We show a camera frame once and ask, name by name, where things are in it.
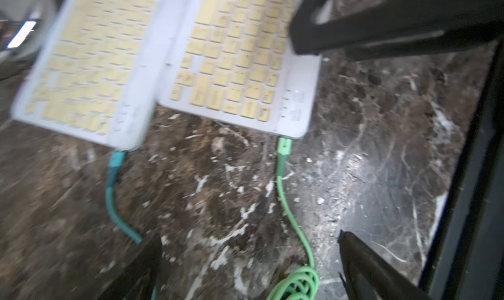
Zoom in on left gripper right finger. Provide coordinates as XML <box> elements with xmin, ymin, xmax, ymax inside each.
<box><xmin>338</xmin><ymin>230</ymin><xmax>430</xmax><ymax>299</ymax></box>

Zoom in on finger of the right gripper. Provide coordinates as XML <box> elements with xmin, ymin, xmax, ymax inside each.
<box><xmin>289</xmin><ymin>0</ymin><xmax>503</xmax><ymax>56</ymax></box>

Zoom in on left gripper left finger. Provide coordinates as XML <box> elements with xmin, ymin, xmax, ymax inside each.
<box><xmin>97</xmin><ymin>234</ymin><xmax>162</xmax><ymax>299</ymax></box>

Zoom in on green USB cable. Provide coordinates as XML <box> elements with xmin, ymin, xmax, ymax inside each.
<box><xmin>266</xmin><ymin>136</ymin><xmax>320</xmax><ymax>300</ymax></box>

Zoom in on white keyboard yellow keys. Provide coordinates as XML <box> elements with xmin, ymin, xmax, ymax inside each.
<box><xmin>157</xmin><ymin>0</ymin><xmax>322</xmax><ymax>139</ymax></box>
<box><xmin>10</xmin><ymin>0</ymin><xmax>187</xmax><ymax>151</ymax></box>

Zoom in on chrome hook stand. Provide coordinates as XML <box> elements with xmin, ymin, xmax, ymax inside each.
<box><xmin>1</xmin><ymin>0</ymin><xmax>60</xmax><ymax>79</ymax></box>

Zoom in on teal USB cable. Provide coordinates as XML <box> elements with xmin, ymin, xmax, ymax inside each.
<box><xmin>104</xmin><ymin>150</ymin><xmax>159</xmax><ymax>300</ymax></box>

